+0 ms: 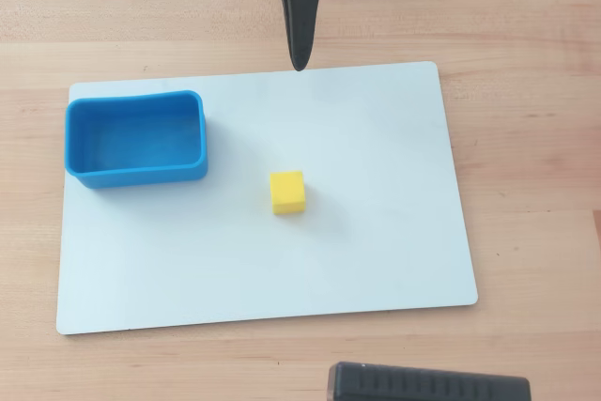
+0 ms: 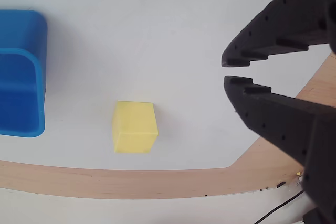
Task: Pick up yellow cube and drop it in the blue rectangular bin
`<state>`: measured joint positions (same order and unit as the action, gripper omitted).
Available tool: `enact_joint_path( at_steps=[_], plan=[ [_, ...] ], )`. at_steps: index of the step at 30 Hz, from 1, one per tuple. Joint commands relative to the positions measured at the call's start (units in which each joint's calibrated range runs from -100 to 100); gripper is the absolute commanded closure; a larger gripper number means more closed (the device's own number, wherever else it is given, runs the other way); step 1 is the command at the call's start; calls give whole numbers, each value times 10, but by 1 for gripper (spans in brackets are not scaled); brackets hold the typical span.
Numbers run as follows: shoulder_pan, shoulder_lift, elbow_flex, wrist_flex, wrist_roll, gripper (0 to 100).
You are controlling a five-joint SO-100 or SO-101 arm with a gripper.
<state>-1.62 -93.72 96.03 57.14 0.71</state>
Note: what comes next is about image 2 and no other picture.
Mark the thin black cable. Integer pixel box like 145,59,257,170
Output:
254,190,305,224

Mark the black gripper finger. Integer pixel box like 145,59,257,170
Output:
223,75,336,224
221,0,336,68

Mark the yellow cube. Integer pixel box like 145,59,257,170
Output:
112,100,159,154

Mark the blue rectangular plastic bin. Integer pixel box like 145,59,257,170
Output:
0,9,48,138

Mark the white table mat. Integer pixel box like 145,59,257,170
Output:
0,0,332,171

